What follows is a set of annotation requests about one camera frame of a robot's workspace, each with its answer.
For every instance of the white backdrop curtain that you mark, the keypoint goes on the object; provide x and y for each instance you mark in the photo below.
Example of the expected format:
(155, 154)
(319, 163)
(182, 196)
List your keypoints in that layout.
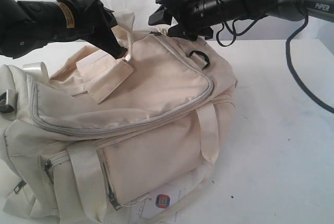
(156, 7)

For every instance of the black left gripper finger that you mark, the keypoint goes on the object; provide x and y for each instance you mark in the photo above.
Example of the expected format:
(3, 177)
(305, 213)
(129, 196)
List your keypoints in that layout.
(104, 39)

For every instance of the white paper tag sheet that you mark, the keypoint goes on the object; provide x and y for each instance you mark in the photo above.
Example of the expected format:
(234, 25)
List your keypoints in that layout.
(159, 200)

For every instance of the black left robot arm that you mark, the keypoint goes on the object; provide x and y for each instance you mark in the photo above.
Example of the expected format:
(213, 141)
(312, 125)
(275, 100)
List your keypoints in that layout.
(30, 25)

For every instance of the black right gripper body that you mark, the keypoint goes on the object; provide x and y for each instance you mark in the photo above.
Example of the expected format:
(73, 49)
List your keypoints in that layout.
(185, 18)

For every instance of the cream canvas duffel bag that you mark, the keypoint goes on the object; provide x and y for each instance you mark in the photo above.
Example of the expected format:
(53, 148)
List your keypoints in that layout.
(94, 139)

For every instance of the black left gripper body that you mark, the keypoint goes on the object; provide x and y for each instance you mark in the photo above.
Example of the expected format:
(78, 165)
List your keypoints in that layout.
(89, 15)

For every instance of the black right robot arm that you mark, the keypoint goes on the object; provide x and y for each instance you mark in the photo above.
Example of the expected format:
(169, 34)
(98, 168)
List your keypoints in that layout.
(222, 11)

